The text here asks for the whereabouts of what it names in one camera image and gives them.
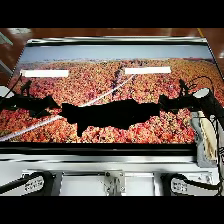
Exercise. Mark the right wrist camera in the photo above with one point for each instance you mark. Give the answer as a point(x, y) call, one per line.
point(183, 88)

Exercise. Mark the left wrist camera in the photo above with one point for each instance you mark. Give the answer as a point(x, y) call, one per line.
point(26, 89)

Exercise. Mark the cream garment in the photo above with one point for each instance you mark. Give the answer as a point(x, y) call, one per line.
point(209, 136)

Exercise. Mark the silver frame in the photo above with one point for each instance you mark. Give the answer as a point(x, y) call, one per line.
point(100, 165)

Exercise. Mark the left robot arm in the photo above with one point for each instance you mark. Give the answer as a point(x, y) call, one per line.
point(15, 102)

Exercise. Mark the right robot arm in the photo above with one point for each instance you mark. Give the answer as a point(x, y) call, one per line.
point(210, 104)

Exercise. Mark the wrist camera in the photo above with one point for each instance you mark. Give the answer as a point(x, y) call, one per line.
point(183, 88)
point(26, 89)

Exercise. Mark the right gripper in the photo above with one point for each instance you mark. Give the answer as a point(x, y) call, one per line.
point(173, 102)

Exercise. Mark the black garment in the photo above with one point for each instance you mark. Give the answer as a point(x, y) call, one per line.
point(110, 115)

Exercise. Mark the grey garment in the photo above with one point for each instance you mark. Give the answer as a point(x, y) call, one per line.
point(197, 140)

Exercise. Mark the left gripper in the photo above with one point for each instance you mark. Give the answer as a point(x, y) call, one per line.
point(45, 105)

